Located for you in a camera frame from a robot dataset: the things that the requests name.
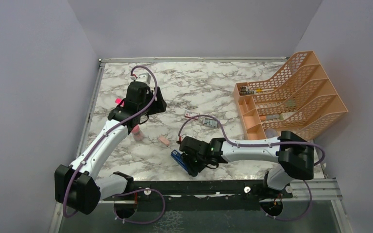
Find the blue stapler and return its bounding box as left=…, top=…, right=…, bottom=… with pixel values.
left=170, top=150, right=198, bottom=177

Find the staple box tray with staples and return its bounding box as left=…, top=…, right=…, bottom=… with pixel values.
left=202, top=117, right=219, bottom=128

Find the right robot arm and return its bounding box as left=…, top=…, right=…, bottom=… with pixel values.
left=173, top=131, right=314, bottom=198

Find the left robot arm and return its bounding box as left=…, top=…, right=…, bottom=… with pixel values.
left=54, top=81, right=167, bottom=215

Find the pink flat plastic bar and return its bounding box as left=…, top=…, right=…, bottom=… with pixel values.
left=115, top=98, right=124, bottom=106

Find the pink capped small bottle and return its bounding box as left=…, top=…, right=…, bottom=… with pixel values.
left=131, top=125, right=144, bottom=141

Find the pink eraser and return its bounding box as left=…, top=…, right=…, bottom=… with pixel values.
left=158, top=135, right=170, bottom=147

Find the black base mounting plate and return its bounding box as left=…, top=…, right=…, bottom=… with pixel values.
left=102, top=180, right=293, bottom=212

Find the black piano keyboard ruler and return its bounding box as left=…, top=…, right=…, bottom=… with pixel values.
left=239, top=86, right=255, bottom=96

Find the yellow pen in organizer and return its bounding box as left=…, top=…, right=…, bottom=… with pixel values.
left=254, top=89, right=266, bottom=93

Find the peach plastic desk organizer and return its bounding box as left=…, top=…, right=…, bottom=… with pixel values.
left=233, top=51, right=348, bottom=141

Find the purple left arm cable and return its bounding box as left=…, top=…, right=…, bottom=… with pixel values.
left=62, top=66, right=166, bottom=225

